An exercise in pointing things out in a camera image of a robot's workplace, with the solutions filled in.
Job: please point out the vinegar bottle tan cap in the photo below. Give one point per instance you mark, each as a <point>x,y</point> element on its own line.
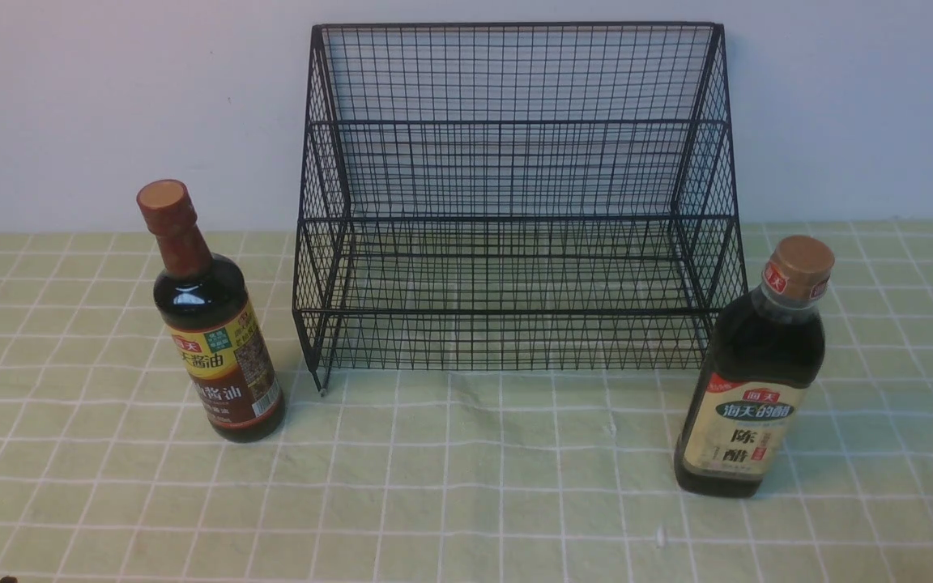
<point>766,349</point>

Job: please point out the black wire mesh shelf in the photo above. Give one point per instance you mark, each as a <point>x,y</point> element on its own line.
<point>515,196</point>

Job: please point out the soy sauce bottle red cap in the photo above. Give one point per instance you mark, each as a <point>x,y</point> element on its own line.
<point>205,305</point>

